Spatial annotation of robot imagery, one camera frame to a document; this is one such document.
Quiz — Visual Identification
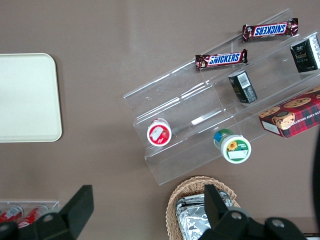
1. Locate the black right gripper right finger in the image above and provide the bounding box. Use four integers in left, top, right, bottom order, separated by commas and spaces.
201, 184, 266, 240

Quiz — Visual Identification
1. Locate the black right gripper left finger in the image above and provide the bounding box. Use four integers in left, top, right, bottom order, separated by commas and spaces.
18, 184, 95, 240

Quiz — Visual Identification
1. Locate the light tan wicker basket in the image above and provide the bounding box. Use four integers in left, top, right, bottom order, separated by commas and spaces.
166, 175, 241, 240

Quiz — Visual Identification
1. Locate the cream plastic serving tray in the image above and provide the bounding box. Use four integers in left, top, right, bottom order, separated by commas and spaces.
0, 52, 63, 143

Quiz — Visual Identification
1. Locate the clear acrylic bottle rack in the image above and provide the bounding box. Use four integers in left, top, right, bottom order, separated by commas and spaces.
0, 199, 61, 226

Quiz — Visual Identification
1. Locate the silver foil packet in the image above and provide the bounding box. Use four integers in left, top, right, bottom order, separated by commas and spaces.
176, 204, 213, 240
174, 189, 235, 209

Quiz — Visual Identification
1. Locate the green sunflower lid cup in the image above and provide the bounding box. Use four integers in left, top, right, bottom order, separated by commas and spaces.
213, 128, 252, 165

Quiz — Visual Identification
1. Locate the red lid yogurt cup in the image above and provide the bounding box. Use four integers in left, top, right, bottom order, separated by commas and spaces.
146, 118, 173, 147

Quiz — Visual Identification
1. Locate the red tartan cookie box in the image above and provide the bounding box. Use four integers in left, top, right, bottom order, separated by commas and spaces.
258, 86, 320, 139

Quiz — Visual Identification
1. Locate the small black carton box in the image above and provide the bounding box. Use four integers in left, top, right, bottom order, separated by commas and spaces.
228, 70, 258, 105
289, 34, 320, 74

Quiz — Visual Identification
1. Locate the clear acrylic stepped shelf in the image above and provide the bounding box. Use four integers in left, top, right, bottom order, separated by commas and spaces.
123, 8, 320, 186

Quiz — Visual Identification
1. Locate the Snickers chocolate bar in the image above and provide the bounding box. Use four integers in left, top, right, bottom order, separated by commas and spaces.
194, 48, 249, 72
241, 17, 300, 43

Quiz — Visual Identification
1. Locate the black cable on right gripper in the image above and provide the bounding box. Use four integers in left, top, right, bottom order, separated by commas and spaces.
309, 128, 320, 240

